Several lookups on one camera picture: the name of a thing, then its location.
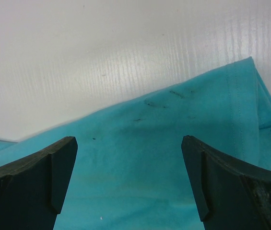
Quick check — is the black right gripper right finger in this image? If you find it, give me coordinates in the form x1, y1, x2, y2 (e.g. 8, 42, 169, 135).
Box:
181, 136, 271, 230

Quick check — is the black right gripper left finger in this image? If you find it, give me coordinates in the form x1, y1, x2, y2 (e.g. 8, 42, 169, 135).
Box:
0, 137, 78, 230

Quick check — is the cyan t shirt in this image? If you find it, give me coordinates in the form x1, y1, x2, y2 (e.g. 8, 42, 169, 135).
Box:
0, 58, 271, 230

